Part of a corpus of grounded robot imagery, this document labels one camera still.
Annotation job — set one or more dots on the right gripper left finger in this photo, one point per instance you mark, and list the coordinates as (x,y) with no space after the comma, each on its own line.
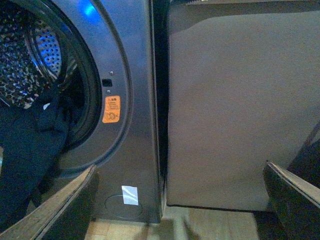
(64,216)

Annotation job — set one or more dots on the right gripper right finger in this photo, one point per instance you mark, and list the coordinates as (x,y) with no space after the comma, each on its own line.
(295,201)

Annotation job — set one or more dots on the dark navy polo shirt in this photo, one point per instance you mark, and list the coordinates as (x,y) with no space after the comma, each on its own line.
(31,140)

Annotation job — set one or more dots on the grey front-load washing machine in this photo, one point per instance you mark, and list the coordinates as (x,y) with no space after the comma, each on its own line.
(92,49)

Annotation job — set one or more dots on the dark furniture at right edge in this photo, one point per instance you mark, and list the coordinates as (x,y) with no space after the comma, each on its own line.
(306,164)

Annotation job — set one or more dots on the white tape label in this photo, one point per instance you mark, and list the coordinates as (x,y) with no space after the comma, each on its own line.
(130,195)

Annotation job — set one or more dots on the orange warning sticker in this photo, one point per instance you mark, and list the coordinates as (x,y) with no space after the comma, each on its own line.
(112,109)

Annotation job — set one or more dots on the grey cabinet panel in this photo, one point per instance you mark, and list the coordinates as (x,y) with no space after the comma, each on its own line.
(244,88)

